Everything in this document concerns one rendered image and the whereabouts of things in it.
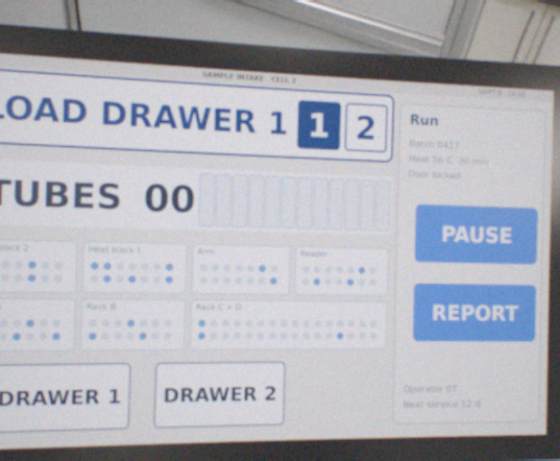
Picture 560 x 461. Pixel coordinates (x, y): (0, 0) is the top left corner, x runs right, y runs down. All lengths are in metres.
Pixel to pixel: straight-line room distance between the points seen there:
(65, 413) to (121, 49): 0.26
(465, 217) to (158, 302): 0.24
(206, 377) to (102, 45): 0.25
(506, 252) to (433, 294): 0.07
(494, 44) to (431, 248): 1.99
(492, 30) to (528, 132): 1.91
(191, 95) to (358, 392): 0.25
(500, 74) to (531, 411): 0.26
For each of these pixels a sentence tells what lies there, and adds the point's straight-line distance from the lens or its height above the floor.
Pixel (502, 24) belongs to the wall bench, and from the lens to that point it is 2.36.
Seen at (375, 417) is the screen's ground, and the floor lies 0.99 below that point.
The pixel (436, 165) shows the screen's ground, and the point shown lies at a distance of 0.43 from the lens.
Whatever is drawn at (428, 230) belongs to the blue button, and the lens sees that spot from 0.42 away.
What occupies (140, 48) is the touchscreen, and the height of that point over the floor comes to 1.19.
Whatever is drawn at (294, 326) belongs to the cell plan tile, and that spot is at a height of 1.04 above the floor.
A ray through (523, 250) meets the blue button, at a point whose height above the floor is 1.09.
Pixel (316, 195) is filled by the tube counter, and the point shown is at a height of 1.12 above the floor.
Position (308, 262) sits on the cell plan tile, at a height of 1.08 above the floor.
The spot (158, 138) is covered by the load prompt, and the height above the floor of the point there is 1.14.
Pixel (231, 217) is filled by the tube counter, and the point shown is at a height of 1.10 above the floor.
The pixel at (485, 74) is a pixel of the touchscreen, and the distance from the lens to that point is 0.46.
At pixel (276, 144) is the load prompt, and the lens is 0.40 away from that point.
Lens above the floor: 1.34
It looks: 39 degrees down
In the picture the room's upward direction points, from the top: 8 degrees clockwise
